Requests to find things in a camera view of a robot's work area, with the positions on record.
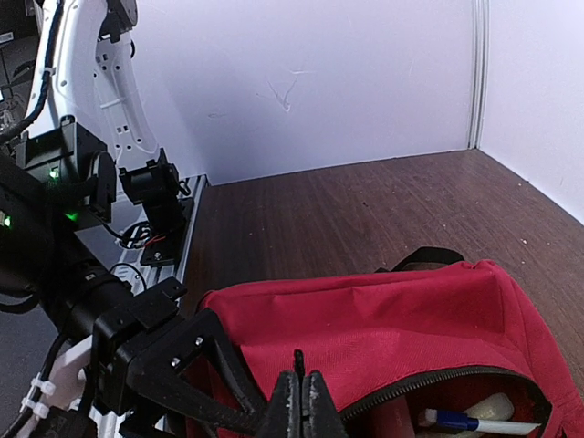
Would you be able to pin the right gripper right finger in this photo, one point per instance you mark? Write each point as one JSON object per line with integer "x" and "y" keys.
{"x": 319, "y": 417}

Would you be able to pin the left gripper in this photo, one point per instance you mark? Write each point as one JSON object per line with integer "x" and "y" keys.
{"x": 190, "y": 368}

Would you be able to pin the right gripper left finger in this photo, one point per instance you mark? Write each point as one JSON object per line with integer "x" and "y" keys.
{"x": 283, "y": 413}

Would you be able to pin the white blue pen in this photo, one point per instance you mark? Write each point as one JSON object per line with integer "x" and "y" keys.
{"x": 462, "y": 422}

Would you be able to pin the red backpack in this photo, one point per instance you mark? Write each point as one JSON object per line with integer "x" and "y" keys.
{"x": 444, "y": 338}

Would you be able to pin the yellow highlighter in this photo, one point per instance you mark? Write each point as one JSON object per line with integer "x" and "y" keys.
{"x": 496, "y": 407}

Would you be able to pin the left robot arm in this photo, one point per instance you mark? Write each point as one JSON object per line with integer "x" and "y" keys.
{"x": 60, "y": 172}

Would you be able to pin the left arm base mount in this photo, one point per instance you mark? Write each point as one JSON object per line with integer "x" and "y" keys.
{"x": 167, "y": 204}

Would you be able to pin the left aluminium frame post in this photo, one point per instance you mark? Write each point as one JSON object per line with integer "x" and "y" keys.
{"x": 480, "y": 58}

